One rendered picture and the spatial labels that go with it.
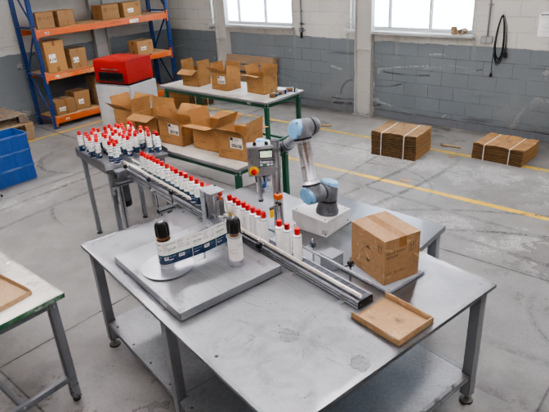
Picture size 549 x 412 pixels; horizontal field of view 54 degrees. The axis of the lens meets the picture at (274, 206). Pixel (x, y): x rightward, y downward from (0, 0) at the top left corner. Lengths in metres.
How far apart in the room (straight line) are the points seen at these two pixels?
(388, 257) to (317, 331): 0.56
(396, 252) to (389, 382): 0.83
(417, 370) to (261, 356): 1.20
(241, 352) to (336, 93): 7.34
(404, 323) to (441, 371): 0.76
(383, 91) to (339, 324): 6.61
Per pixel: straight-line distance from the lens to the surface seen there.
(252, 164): 3.23
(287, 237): 3.13
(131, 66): 8.49
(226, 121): 5.28
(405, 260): 3.00
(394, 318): 2.78
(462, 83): 8.40
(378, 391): 3.28
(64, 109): 10.15
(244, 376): 2.48
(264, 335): 2.68
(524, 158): 7.21
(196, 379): 3.41
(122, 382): 3.86
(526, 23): 8.00
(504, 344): 4.11
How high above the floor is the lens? 2.50
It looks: 25 degrees down
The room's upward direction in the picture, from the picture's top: 3 degrees counter-clockwise
